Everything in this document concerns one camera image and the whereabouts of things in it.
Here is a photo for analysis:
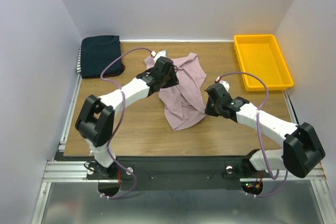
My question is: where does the pink tank top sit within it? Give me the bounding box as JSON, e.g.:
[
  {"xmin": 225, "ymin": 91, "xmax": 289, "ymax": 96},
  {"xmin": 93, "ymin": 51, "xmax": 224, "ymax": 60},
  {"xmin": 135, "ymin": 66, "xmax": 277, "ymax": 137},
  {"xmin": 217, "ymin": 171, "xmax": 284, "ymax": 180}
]
[{"xmin": 158, "ymin": 52, "xmax": 207, "ymax": 131}]

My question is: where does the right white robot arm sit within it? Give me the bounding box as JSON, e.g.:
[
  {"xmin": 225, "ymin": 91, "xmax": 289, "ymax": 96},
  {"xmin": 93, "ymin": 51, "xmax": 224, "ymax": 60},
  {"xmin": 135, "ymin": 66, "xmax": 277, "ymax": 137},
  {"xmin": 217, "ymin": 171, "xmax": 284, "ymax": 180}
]
[{"xmin": 205, "ymin": 81, "xmax": 326, "ymax": 178}]

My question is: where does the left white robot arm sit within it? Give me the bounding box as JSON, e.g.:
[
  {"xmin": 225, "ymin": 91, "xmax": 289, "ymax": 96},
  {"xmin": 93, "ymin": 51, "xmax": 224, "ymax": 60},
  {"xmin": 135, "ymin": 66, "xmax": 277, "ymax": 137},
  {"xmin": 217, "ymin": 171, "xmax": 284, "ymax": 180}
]
[{"xmin": 75, "ymin": 56, "xmax": 179, "ymax": 179}]

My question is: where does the folded dark red tank top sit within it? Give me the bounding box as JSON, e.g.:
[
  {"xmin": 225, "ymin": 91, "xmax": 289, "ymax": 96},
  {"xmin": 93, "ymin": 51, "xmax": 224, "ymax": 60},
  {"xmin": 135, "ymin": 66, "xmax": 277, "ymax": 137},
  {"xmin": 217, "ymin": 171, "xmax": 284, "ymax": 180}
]
[{"xmin": 104, "ymin": 63, "xmax": 125, "ymax": 77}]

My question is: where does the folded navy tank top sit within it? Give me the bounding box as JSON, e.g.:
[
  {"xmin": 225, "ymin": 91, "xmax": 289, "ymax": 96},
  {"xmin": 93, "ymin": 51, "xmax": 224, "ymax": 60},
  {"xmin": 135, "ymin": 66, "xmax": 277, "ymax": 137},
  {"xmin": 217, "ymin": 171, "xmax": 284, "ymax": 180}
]
[{"xmin": 80, "ymin": 35, "xmax": 122, "ymax": 79}]

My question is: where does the folded striped tank top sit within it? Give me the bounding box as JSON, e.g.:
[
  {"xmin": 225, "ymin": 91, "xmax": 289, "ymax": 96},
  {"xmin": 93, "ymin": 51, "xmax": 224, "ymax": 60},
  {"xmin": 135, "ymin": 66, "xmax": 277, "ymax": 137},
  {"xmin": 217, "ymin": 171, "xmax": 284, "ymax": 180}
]
[{"xmin": 76, "ymin": 48, "xmax": 81, "ymax": 73}]

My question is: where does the yellow plastic bin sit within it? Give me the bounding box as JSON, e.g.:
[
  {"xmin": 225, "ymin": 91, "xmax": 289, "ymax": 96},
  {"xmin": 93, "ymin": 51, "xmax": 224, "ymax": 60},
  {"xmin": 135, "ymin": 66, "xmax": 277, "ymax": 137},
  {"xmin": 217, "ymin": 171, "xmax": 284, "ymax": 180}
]
[{"xmin": 234, "ymin": 34, "xmax": 294, "ymax": 91}]

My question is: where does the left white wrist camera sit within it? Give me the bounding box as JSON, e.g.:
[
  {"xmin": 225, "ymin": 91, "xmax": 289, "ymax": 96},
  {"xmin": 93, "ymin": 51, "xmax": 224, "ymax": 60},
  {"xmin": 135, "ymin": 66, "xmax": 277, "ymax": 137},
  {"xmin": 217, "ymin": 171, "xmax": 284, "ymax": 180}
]
[{"xmin": 150, "ymin": 50, "xmax": 167, "ymax": 62}]

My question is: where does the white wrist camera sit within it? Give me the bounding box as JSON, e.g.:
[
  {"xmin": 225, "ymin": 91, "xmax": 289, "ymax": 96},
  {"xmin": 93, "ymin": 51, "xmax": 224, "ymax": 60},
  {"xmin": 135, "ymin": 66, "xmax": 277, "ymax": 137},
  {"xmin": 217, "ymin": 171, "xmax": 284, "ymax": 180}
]
[
  {"xmin": 150, "ymin": 50, "xmax": 167, "ymax": 62},
  {"xmin": 215, "ymin": 77, "xmax": 230, "ymax": 92}
]

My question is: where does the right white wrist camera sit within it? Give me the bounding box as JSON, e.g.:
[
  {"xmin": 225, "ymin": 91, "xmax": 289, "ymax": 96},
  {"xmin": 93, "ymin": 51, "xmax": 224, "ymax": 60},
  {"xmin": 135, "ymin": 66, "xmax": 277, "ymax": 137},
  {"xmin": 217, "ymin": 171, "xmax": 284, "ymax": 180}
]
[{"xmin": 215, "ymin": 77, "xmax": 230, "ymax": 92}]

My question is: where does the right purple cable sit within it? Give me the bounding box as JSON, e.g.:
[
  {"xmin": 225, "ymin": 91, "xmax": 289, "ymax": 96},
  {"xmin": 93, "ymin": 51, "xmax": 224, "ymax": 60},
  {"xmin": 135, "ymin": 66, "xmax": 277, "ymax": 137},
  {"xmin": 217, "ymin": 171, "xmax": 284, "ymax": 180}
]
[{"xmin": 215, "ymin": 71, "xmax": 289, "ymax": 199}]

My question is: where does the purple cable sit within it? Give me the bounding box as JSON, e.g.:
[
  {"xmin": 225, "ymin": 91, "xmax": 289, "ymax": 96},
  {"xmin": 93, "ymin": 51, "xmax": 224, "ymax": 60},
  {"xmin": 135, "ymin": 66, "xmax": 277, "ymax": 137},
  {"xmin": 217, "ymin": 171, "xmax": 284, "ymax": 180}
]
[
  {"xmin": 215, "ymin": 71, "xmax": 289, "ymax": 199},
  {"xmin": 99, "ymin": 47, "xmax": 138, "ymax": 200}
]

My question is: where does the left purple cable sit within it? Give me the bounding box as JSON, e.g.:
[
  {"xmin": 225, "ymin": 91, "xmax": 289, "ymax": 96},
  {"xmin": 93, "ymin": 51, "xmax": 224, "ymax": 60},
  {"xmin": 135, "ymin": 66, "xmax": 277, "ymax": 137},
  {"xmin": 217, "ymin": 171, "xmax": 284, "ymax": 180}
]
[{"xmin": 99, "ymin": 47, "xmax": 138, "ymax": 200}]

